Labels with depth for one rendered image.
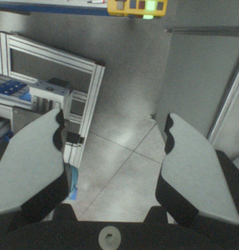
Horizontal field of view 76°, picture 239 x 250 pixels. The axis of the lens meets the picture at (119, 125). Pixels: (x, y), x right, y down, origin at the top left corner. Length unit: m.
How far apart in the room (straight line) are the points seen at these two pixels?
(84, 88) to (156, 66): 0.73
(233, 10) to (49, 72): 1.29
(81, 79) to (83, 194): 2.00
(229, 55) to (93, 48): 1.14
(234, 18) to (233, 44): 0.11
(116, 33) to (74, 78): 0.55
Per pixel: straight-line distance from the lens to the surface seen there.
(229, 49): 0.84
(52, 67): 1.52
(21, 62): 1.62
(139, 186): 2.69
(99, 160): 2.24
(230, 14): 0.91
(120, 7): 0.51
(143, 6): 0.52
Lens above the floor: 1.59
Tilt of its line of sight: 58 degrees down
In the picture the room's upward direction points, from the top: 180 degrees clockwise
